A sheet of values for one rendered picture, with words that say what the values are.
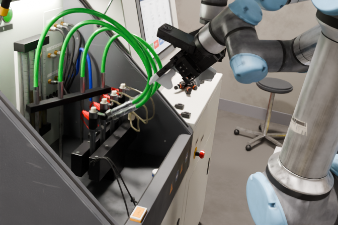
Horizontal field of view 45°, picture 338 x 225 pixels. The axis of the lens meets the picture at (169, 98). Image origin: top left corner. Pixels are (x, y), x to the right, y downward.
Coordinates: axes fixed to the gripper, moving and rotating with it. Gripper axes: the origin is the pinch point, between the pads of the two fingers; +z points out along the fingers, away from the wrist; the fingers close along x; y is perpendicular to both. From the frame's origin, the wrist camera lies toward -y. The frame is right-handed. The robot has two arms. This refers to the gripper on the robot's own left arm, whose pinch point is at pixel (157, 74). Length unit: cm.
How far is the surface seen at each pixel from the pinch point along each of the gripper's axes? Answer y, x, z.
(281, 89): 78, 207, 91
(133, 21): -21.0, 37.7, 25.0
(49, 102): -15.4, -8.2, 36.7
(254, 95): 84, 259, 148
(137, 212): 24.1, -26.9, 12.8
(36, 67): -25.6, -9.1, 28.2
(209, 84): 22, 74, 44
